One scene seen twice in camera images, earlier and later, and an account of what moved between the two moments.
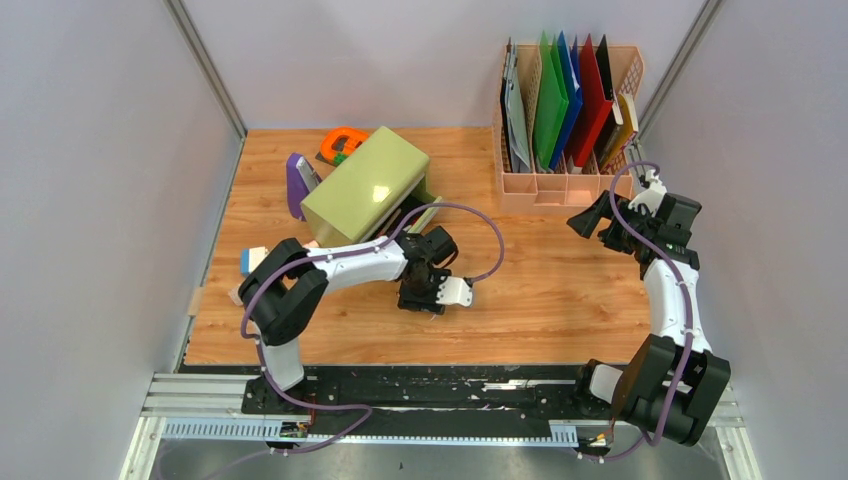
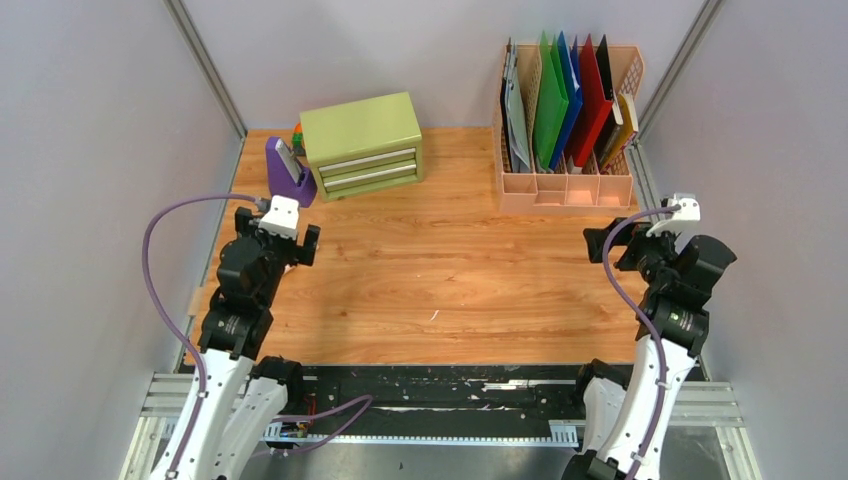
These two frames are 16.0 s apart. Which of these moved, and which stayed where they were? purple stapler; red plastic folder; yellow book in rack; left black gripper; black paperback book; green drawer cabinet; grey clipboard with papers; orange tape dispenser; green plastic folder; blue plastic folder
Moved: green drawer cabinet; orange tape dispenser; purple stapler; left black gripper
Stayed: red plastic folder; grey clipboard with papers; black paperback book; green plastic folder; yellow book in rack; blue plastic folder
